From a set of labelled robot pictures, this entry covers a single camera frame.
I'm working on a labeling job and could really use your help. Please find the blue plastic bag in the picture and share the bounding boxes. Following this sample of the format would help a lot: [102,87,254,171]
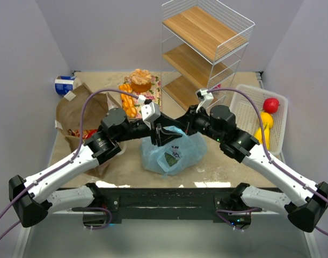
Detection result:
[140,126,207,176]

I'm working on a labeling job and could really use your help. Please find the green melon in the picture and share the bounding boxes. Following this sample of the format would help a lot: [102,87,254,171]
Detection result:
[164,152,179,167]

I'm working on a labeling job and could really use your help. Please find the red snack packet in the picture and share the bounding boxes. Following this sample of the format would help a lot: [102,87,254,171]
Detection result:
[68,129,97,140]

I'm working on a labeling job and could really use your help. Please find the brown paper grocery bag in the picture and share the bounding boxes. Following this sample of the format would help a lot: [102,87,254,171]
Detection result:
[55,83,121,152]

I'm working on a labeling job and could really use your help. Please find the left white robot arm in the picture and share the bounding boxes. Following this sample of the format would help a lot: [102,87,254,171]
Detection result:
[9,105,186,227]

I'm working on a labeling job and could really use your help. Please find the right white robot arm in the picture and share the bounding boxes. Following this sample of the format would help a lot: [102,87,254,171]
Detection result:
[156,105,328,233]

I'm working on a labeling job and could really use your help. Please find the floral pattern tray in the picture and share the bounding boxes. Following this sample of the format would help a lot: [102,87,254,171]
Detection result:
[131,75,162,119]

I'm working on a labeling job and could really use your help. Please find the white plastic fruit basket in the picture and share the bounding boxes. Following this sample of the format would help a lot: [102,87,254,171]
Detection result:
[230,84,288,156]

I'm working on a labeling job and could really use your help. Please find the peeled orange on cup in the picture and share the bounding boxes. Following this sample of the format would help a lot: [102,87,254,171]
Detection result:
[129,68,151,93]

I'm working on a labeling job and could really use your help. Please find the yellow banana bunch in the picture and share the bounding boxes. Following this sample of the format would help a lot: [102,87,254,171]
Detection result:
[254,123,270,150]

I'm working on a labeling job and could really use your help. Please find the yellow lemon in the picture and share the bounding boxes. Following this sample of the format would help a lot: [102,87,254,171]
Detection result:
[260,112,274,129]

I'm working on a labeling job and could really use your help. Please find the red apple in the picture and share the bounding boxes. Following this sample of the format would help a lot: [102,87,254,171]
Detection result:
[263,98,280,114]

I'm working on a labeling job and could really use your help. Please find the blue white paper roll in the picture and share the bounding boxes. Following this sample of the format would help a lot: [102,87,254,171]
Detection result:
[54,76,82,96]

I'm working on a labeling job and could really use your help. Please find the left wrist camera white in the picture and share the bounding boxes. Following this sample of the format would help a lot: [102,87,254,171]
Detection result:
[141,102,161,128]

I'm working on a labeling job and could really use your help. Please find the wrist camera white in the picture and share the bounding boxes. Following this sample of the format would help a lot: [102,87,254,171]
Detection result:
[195,88,214,112]
[141,102,161,128]

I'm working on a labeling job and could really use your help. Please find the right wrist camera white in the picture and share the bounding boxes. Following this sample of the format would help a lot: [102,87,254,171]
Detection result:
[195,88,214,112]

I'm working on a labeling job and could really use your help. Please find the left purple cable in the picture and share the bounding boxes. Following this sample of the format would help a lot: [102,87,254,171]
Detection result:
[0,89,146,234]

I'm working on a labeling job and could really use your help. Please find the purple cable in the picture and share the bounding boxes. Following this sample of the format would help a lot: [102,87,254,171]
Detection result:
[206,88,328,240]
[0,89,146,234]

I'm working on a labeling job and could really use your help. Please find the white wire wooden shelf rack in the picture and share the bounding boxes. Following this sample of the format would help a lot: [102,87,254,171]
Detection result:
[161,1,256,110]

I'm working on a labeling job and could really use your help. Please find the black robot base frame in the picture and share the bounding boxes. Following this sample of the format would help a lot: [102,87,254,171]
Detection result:
[72,182,282,225]

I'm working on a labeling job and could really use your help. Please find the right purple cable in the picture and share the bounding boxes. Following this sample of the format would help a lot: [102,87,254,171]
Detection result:
[206,88,328,240]

